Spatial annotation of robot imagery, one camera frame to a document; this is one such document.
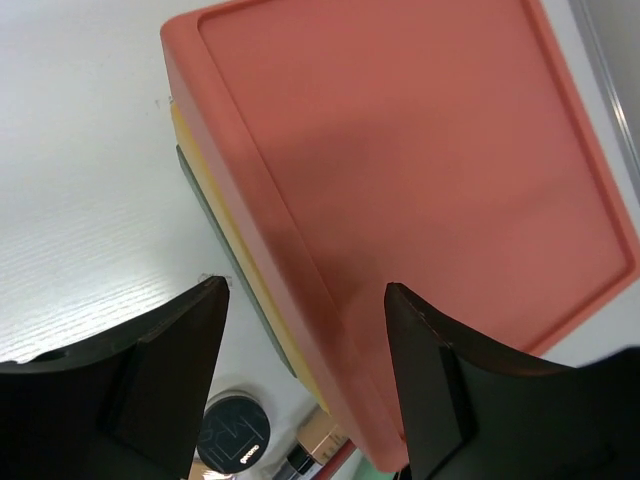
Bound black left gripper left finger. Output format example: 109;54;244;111
1;276;230;479

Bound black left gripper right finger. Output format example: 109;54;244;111
384;283;639;479

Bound round black powder compact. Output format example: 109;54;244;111
195;390;271;475

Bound beige foundation bottle black cap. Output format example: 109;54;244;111
273;407;348;480

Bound coral three-tier drawer organizer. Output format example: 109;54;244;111
160;1;639;472

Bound aluminium frame rail right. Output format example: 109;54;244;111
574;1;639;171

